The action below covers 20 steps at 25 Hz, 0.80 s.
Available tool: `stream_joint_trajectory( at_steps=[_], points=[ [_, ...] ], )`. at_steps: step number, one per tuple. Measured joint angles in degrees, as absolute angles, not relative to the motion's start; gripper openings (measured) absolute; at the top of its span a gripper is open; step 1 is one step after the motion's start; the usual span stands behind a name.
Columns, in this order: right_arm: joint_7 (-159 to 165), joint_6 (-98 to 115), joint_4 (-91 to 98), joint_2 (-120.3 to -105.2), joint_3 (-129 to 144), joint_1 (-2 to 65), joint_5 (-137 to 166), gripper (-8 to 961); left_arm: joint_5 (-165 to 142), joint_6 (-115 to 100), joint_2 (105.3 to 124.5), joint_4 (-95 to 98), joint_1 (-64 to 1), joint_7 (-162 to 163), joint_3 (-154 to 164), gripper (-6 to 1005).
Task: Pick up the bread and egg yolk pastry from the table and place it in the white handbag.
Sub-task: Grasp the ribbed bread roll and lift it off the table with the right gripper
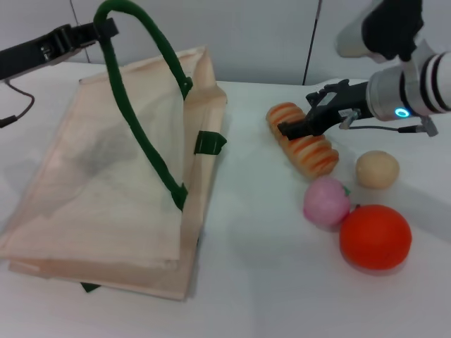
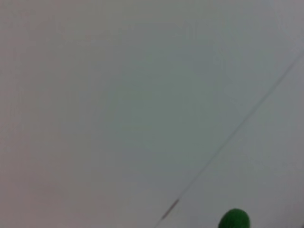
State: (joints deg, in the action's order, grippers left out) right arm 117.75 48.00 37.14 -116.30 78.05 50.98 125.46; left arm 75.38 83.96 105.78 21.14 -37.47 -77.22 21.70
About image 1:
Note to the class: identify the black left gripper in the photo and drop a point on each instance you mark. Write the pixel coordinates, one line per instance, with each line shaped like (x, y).
(31, 54)

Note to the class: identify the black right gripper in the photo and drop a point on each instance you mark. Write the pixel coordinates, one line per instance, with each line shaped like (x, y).
(341, 102)

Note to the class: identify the orange striped bread loaf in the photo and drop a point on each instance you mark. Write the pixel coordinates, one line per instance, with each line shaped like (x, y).
(317, 155)

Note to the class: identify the round beige egg yolk pastry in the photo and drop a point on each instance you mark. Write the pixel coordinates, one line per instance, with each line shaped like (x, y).
(377, 169)

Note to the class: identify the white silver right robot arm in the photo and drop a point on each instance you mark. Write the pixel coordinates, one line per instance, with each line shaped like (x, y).
(387, 91)

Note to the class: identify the pink toy peach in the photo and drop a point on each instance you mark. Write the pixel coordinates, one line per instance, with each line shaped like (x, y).
(326, 206)

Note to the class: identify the orange toy fruit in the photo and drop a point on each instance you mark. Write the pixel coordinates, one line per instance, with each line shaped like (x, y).
(375, 237)

